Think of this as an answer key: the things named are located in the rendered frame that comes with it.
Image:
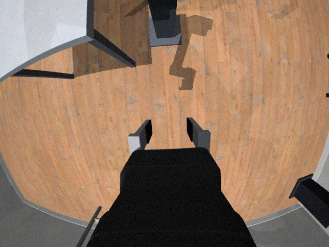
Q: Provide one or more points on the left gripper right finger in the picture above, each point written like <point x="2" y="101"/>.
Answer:
<point x="201" y="137"/>

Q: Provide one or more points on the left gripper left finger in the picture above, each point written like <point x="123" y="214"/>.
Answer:
<point x="140" y="138"/>

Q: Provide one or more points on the white table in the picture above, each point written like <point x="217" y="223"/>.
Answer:
<point x="36" y="25"/>

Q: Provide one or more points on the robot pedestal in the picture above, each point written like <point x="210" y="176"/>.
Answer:
<point x="164" y="25"/>

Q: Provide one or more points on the black box pedestal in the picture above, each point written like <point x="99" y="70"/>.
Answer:
<point x="313" y="198"/>

